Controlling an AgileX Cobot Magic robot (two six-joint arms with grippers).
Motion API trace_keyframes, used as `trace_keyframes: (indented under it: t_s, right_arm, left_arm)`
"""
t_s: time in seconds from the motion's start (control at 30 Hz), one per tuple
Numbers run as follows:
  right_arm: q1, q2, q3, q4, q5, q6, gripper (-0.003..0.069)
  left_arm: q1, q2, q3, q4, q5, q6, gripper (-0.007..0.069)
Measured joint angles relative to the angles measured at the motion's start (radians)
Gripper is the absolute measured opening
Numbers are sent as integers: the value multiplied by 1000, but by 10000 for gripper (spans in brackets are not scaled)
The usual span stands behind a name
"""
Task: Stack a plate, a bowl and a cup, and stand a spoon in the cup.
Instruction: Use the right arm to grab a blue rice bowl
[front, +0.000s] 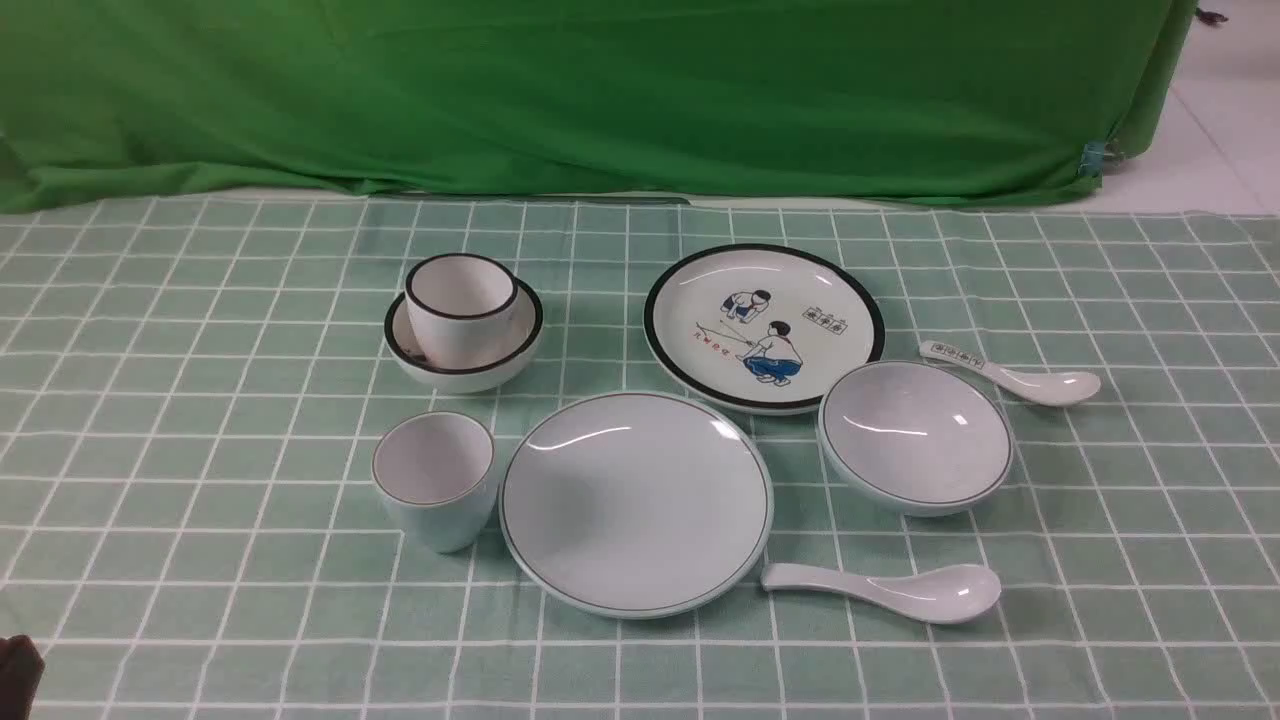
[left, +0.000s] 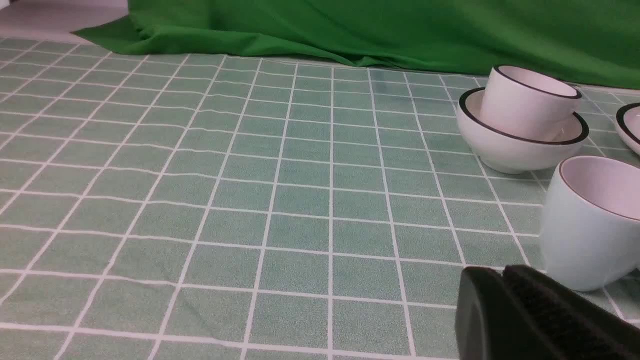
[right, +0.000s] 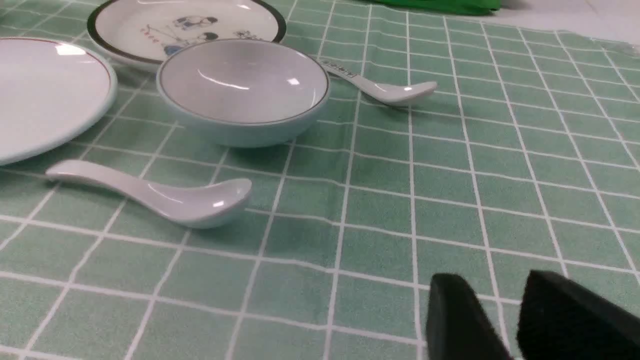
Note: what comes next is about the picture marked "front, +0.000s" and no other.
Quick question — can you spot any pale green cup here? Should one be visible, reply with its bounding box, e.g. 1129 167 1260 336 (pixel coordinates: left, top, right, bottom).
371 413 500 553

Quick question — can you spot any dark object at corner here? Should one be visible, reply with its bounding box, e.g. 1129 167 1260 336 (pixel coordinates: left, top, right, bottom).
1 635 46 719

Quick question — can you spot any white cup black rim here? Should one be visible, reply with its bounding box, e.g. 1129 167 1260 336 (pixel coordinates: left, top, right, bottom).
404 252 518 372

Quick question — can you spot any white bowl black rim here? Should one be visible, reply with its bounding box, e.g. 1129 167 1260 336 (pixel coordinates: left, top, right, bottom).
383 279 545 395

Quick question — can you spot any plain white spoon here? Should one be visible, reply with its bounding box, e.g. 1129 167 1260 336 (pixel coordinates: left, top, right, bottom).
762 562 1004 625

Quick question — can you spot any pale green plate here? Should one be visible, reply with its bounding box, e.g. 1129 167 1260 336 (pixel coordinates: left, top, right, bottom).
498 392 774 620

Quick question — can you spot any blue clip on backdrop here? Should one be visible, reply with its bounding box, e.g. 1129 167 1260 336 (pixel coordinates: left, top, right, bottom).
1076 141 1107 178

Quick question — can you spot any illustrated plate black rim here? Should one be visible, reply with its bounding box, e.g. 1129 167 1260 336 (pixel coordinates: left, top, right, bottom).
643 243 886 416

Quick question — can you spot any green backdrop cloth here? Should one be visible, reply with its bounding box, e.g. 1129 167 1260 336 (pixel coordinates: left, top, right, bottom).
3 1 1194 213

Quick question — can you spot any white spoon with print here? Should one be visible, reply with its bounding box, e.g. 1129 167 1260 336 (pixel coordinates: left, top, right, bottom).
918 340 1103 407

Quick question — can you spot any pale green bowl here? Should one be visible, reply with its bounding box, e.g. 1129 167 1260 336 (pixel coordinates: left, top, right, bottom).
815 361 1015 518

